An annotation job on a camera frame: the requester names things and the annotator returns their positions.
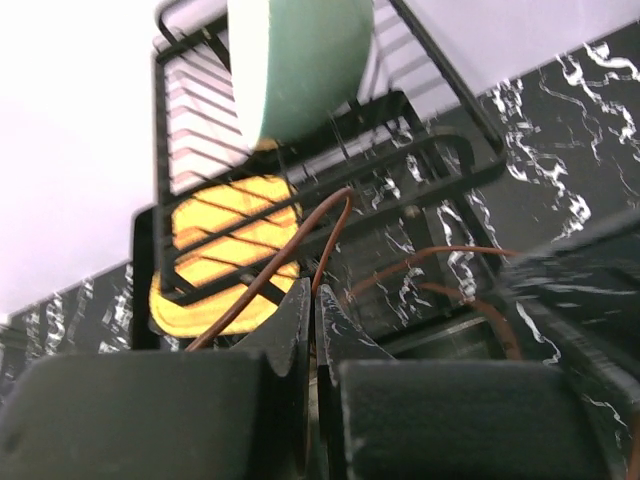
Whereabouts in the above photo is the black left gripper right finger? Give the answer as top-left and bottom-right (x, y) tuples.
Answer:
(315, 285), (613, 479)

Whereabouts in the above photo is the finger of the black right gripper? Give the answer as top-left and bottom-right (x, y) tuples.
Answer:
(497, 224), (639, 310)

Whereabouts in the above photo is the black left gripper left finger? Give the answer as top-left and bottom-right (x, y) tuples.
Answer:
(1, 279), (312, 479)

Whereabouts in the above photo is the brown cable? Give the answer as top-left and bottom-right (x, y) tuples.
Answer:
(184, 187), (526, 361)

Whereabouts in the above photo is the black three-compartment tray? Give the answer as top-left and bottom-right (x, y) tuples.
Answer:
(422, 209), (639, 372)

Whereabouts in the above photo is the orange woven mat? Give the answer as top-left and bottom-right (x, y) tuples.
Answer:
(148, 139), (304, 337)

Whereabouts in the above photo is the green ceramic bowl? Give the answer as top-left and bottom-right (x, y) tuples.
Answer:
(227, 1), (374, 149)

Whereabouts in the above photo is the black wire dish rack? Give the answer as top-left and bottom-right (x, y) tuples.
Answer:
(154, 1), (507, 306)

